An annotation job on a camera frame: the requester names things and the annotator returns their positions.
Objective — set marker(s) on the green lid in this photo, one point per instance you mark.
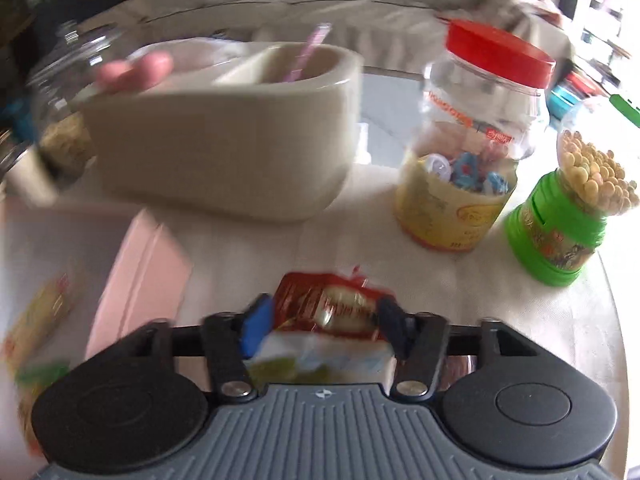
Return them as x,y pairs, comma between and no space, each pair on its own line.
626,109

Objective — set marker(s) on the person's left hand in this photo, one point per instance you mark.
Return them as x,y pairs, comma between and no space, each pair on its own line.
135,72

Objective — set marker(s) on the yellow snack packet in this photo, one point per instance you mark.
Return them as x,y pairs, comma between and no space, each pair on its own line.
40,310

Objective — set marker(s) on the clear glass jar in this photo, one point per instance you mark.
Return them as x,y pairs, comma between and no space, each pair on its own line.
55,110

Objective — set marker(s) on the teal container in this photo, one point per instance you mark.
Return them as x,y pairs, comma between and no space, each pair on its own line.
565,96

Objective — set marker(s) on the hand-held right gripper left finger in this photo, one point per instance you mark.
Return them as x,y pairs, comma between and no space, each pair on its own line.
257,327

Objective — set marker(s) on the pink box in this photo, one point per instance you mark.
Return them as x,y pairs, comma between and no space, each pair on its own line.
140,285

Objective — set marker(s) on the white and green snack packet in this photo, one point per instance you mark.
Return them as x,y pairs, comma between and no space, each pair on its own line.
325,360

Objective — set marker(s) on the red-lidded clear plastic jar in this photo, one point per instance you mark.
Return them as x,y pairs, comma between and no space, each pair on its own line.
465,160

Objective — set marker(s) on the red snack packet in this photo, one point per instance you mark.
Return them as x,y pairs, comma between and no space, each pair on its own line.
310,302

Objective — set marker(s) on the green-capped jar of yellow balls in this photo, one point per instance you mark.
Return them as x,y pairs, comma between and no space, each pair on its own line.
560,230

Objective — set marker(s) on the beige divided storage box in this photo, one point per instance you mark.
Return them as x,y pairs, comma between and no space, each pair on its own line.
225,150

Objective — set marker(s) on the grey sofa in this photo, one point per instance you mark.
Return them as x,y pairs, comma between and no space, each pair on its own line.
325,5

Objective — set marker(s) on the pink striped stick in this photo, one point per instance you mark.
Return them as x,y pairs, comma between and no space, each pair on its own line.
311,52

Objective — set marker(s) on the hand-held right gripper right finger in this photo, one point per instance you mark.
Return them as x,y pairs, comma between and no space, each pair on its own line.
392,327

